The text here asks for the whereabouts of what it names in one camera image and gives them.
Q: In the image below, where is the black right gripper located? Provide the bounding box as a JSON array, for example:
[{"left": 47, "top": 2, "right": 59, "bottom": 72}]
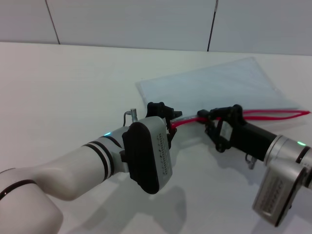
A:
[{"left": 196, "top": 104, "right": 278, "bottom": 162}]

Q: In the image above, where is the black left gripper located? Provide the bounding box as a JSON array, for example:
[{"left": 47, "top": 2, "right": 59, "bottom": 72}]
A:
[{"left": 146, "top": 101, "right": 183, "bottom": 150}]

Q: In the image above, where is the clear document bag red zipper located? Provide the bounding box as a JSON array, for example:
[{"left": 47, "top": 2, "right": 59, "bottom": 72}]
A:
[{"left": 135, "top": 56, "right": 311, "bottom": 130}]

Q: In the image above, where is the silver left wrist cable connector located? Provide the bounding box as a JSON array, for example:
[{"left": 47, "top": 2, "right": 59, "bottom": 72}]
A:
[{"left": 123, "top": 108, "right": 139, "bottom": 127}]

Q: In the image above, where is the silver wrist cable connector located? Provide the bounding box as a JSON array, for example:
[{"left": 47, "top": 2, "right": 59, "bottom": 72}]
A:
[
  {"left": 123, "top": 108, "right": 139, "bottom": 127},
  {"left": 245, "top": 154, "right": 257, "bottom": 170}
]

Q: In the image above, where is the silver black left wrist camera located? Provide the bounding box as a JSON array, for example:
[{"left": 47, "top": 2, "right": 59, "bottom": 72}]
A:
[{"left": 121, "top": 116, "right": 174, "bottom": 195}]

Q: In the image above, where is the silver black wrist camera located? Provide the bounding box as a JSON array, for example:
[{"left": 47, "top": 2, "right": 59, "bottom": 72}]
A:
[
  {"left": 252, "top": 162, "right": 307, "bottom": 221},
  {"left": 121, "top": 116, "right": 174, "bottom": 195}
]

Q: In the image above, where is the silver right wrist cable connector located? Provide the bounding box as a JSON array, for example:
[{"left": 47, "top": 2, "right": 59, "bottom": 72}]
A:
[{"left": 245, "top": 154, "right": 257, "bottom": 170}]

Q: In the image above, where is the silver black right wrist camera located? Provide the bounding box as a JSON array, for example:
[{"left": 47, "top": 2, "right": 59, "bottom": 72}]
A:
[{"left": 252, "top": 162, "right": 307, "bottom": 221}]

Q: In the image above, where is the black vertical wall strip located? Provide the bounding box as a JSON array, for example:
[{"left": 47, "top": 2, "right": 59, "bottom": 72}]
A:
[{"left": 207, "top": 0, "right": 219, "bottom": 52}]

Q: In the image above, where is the brown vertical wall strip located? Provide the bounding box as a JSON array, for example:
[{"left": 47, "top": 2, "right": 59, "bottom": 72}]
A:
[{"left": 45, "top": 0, "right": 61, "bottom": 45}]

